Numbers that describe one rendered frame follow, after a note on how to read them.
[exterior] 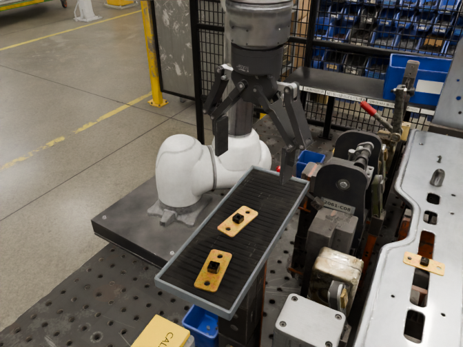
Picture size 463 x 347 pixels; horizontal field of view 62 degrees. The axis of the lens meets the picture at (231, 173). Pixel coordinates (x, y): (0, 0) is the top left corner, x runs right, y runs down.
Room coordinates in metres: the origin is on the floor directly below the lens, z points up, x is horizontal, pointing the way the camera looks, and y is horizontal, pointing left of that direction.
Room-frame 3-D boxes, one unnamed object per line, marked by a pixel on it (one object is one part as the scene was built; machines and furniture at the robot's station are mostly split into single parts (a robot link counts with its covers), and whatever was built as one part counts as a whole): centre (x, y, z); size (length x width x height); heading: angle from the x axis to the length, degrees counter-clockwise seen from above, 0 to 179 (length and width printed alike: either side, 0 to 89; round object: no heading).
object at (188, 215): (1.05, 0.19, 0.79); 0.22 x 0.18 x 0.06; 160
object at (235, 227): (0.54, -0.01, 1.17); 0.08 x 0.04 x 0.01; 141
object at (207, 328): (0.60, 0.06, 0.74); 0.11 x 0.10 x 0.09; 152
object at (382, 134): (1.07, -0.50, 0.88); 0.07 x 0.06 x 0.35; 62
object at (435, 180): (0.88, -0.58, 1.02); 0.03 x 0.03 x 0.07
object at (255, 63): (0.55, -0.04, 1.45); 0.08 x 0.07 x 0.09; 52
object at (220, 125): (0.60, 0.02, 1.31); 0.03 x 0.01 x 0.07; 142
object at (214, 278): (0.42, 0.03, 1.17); 0.08 x 0.04 x 0.01; 162
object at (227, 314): (0.53, -0.02, 1.16); 0.37 x 0.14 x 0.02; 152
